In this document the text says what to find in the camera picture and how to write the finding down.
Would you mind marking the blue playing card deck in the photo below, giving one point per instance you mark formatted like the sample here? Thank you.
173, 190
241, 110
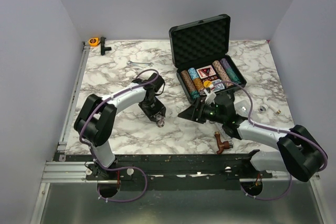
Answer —
217, 85

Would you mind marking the brown faucet tap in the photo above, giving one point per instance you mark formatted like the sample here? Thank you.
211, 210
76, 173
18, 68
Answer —
222, 145

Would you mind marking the white brass small fitting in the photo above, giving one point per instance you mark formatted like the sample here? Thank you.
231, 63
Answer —
275, 109

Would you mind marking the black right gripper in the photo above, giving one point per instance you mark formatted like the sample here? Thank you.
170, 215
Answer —
191, 113

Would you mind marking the silver open-end wrench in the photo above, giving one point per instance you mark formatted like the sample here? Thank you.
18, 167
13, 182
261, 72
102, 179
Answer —
139, 63

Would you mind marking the black triangular all-in button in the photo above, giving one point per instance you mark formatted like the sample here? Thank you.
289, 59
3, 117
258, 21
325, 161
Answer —
206, 71

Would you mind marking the brown chip stack row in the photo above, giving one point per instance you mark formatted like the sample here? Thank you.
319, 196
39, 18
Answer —
189, 85

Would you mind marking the orange tape measure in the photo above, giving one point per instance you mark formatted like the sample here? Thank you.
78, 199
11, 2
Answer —
94, 42

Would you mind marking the black t-shaped tool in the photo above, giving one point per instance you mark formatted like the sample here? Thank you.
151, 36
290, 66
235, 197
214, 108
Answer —
103, 48

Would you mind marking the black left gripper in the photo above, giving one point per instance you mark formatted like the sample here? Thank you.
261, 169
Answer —
159, 109

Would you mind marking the clear plastic bag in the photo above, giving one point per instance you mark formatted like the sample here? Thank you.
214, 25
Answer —
243, 108

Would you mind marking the teal chip stack row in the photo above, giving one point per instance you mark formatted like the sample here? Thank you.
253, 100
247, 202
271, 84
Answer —
232, 75

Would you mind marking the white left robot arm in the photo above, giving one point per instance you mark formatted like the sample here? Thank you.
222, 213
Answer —
95, 120

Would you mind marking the black poker set case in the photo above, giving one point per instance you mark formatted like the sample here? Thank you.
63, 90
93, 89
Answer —
198, 44

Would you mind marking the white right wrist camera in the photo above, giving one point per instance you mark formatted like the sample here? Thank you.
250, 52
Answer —
209, 96

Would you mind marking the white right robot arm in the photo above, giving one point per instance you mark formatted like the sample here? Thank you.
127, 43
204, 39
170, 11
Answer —
295, 149

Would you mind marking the yellow big blind button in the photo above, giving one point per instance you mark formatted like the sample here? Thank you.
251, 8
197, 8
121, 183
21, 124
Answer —
207, 84

